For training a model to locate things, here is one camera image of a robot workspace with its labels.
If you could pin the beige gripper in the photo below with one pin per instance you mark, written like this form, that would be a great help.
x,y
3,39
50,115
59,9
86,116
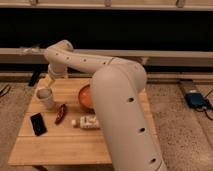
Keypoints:
x,y
49,80

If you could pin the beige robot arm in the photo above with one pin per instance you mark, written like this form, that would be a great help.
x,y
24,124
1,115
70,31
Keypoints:
x,y
115,87

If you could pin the grey ceramic cup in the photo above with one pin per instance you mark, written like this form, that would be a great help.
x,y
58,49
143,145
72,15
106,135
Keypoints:
x,y
45,96

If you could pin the dark red chili pepper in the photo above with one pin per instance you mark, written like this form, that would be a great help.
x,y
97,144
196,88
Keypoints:
x,y
61,114

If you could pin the orange bowl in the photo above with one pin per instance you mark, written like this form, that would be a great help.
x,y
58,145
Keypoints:
x,y
84,98

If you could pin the black rectangular phone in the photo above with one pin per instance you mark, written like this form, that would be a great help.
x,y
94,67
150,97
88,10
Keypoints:
x,y
38,124

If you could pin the wooden table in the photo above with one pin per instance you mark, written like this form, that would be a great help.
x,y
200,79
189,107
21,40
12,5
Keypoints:
x,y
61,144

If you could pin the clear plastic bottle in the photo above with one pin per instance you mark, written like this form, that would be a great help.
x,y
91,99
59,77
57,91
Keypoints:
x,y
86,122

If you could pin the blue electronic box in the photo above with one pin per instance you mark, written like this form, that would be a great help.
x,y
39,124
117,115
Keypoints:
x,y
195,99

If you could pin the long metal rail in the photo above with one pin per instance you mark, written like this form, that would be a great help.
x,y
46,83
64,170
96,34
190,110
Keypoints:
x,y
155,58

